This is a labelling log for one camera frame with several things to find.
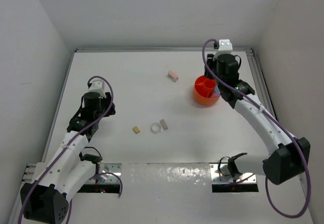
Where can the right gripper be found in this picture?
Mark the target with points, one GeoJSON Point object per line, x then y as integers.
{"type": "Point", "coordinates": [209, 61]}

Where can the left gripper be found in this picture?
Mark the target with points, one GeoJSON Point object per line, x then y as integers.
{"type": "Point", "coordinates": [106, 101]}

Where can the light blue marker cap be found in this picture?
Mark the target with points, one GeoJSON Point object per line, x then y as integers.
{"type": "Point", "coordinates": [216, 90]}

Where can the yellow eraser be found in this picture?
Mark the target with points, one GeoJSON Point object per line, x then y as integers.
{"type": "Point", "coordinates": [136, 130]}

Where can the clear tape roll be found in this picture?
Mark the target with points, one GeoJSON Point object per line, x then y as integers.
{"type": "Point", "coordinates": [156, 128]}

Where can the grey rectangular eraser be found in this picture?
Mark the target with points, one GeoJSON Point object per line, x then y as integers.
{"type": "Point", "coordinates": [163, 124]}

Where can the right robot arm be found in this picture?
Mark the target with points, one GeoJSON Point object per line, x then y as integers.
{"type": "Point", "coordinates": [288, 156]}

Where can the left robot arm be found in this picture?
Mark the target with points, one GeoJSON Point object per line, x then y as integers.
{"type": "Point", "coordinates": [48, 198]}

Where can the orange round divided container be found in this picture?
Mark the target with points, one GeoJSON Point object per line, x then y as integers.
{"type": "Point", "coordinates": [203, 91]}

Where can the pink mini stapler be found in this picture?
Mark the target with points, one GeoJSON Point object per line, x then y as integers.
{"type": "Point", "coordinates": [171, 75]}

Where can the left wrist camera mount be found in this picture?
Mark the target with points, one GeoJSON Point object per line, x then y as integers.
{"type": "Point", "coordinates": [97, 86]}

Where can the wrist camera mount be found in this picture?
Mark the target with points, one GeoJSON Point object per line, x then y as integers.
{"type": "Point", "coordinates": [97, 86]}
{"type": "Point", "coordinates": [223, 46]}

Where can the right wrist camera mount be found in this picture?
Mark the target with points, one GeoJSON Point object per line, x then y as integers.
{"type": "Point", "coordinates": [223, 46]}

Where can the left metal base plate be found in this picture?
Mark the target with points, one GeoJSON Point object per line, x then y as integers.
{"type": "Point", "coordinates": [109, 174]}

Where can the metal base plate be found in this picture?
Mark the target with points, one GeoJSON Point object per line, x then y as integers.
{"type": "Point", "coordinates": [220, 175]}
{"type": "Point", "coordinates": [109, 174]}

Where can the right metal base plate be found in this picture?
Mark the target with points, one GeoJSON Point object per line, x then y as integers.
{"type": "Point", "coordinates": [220, 175]}

